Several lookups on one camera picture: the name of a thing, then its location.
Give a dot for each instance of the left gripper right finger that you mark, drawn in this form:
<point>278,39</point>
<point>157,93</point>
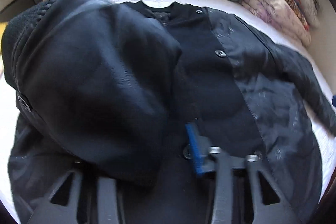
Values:
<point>269,204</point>

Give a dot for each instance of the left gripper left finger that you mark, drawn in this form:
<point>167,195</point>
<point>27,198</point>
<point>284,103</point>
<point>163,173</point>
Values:
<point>80,198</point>

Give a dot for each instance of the black padded jacket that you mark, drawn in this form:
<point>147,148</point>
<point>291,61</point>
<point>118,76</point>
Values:
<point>107,89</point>

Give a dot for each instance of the dark bed side board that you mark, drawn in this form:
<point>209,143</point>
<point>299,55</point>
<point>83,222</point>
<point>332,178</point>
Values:
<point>14,8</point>

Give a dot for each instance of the white quilted bed mattress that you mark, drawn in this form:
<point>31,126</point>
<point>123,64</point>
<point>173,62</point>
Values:
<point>326,140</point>

